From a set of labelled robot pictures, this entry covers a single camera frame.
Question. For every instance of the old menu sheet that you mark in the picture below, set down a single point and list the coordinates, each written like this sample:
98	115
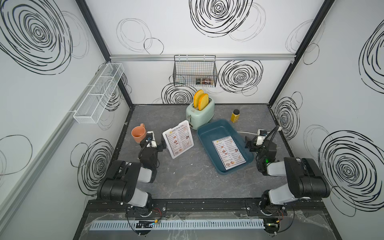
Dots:
179	139

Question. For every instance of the new menu sheet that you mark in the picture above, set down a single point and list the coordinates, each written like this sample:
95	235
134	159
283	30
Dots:
229	153

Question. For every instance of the mint green toaster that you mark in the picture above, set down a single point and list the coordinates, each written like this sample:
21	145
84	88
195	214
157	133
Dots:
198	118

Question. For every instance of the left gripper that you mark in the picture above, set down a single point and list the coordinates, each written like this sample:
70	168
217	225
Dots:
159	145

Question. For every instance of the black wire basket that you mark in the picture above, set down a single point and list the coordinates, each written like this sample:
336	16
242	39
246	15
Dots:
189	67

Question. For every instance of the orange juice bottle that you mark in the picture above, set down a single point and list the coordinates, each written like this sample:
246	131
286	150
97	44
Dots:
235	115

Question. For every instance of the white menu holder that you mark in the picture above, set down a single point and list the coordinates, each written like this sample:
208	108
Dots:
179	138

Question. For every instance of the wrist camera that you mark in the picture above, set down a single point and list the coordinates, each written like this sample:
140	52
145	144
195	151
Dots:
261	135
150	140

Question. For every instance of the rear toast slice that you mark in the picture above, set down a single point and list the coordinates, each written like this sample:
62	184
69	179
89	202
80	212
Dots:
197	96

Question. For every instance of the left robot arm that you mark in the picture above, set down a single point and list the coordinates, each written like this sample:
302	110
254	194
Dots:
120	181

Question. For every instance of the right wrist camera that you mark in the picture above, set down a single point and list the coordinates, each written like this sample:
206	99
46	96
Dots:
261	135

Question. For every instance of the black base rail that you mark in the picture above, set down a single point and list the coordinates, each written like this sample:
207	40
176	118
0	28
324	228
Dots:
162	208

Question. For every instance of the items in wire basket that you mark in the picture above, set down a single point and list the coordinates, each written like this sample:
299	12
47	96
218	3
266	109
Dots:
200	81

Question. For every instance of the front toast slice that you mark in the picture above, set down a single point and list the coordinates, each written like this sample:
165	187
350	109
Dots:
203	101

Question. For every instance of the white slotted cable duct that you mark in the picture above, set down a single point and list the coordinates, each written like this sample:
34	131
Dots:
215	224

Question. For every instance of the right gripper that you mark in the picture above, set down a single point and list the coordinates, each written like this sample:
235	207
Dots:
252	145

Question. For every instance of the orange mug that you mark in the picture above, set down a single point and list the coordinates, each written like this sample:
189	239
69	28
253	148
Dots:
138	133

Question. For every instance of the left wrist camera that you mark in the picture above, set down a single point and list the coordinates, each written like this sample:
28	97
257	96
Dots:
150	140

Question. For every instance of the toast slice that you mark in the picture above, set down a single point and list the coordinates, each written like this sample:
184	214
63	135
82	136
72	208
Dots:
197	96
203	101

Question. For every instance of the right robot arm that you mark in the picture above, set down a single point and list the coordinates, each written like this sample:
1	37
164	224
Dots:
304	178

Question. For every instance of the teal plastic tray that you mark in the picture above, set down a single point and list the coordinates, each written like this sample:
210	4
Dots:
220	129

